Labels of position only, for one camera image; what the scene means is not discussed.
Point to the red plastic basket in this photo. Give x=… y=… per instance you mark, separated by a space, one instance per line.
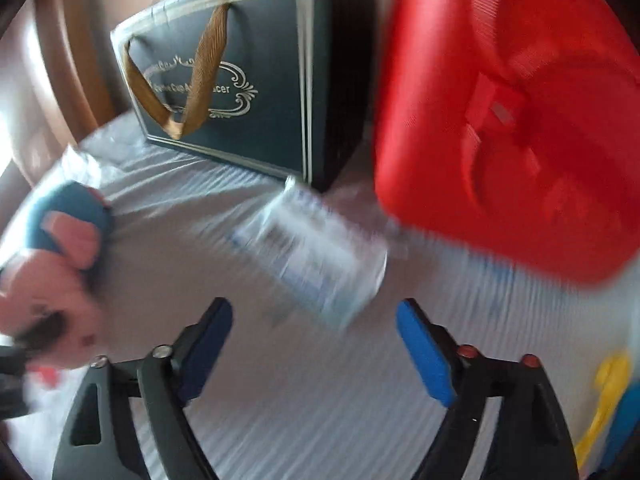
x=500 y=135

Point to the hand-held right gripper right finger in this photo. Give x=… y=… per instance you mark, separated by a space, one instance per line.
x=425 y=355

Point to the blue plastic crate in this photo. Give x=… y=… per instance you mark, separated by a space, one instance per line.
x=625 y=430

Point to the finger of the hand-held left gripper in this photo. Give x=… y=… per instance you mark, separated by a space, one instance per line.
x=40 y=332

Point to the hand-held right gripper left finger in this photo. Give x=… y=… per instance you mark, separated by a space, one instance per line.
x=207 y=350

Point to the blue pig plush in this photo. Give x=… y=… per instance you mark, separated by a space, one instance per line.
x=55 y=270

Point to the clear plastic packet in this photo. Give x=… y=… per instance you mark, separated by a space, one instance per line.
x=315 y=255

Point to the yellow plastic clip toy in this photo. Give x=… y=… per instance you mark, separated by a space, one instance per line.
x=605 y=400

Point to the wooden headboard frame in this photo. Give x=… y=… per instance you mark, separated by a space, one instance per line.
x=75 y=60

